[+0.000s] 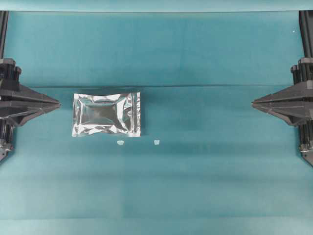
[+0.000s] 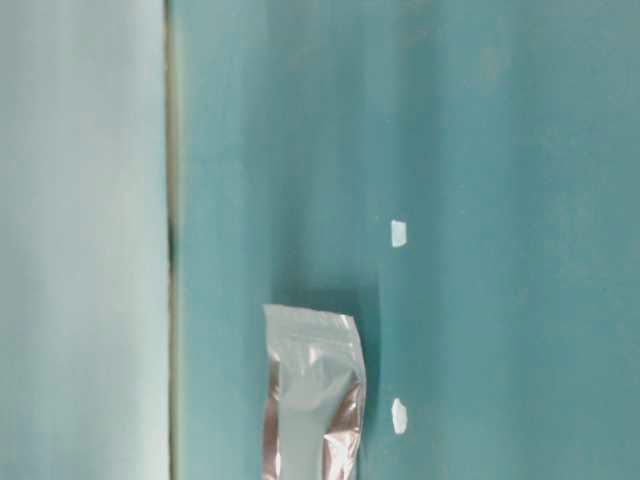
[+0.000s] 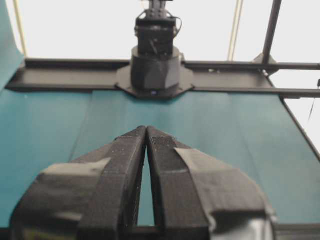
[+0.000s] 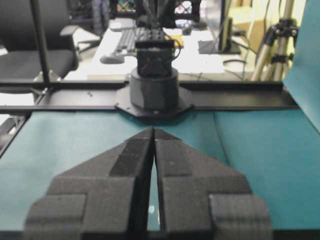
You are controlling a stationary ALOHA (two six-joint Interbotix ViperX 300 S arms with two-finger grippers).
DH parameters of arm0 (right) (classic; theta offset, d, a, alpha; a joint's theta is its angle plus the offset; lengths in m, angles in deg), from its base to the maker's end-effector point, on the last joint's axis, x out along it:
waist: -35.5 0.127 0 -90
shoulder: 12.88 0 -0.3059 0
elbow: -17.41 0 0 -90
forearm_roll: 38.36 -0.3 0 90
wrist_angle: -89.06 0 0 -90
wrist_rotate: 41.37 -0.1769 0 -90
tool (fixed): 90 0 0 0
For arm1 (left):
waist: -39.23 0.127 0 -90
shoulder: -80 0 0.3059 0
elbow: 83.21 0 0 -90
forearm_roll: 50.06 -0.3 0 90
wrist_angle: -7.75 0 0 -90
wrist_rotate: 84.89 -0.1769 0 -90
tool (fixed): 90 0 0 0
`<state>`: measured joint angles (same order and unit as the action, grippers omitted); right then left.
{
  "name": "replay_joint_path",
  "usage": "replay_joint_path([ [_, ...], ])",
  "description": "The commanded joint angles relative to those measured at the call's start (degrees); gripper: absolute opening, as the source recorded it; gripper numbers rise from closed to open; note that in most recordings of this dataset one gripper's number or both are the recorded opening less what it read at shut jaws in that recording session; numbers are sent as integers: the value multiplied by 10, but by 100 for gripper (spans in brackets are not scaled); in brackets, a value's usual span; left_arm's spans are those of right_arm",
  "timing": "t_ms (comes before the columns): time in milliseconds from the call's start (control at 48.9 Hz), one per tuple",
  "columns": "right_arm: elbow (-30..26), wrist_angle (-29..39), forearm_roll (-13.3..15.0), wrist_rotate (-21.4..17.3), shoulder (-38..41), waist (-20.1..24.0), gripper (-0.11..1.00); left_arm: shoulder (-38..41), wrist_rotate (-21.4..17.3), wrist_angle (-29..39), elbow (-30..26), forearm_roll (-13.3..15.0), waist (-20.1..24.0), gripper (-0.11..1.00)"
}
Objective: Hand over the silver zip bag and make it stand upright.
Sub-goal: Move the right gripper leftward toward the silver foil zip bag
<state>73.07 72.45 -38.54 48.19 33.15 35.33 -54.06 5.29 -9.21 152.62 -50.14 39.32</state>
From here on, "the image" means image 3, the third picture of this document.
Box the black aluminium frame rail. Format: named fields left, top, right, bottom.
left=6, top=58, right=320, bottom=100

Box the black upright frame post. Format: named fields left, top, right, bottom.
left=254, top=0, right=282, bottom=65

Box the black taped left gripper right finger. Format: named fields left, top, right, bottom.
left=146, top=126, right=276, bottom=240

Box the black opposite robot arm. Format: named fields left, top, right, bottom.
left=8, top=0, right=276, bottom=240

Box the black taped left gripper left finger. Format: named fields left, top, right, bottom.
left=9, top=126, right=147, bottom=240

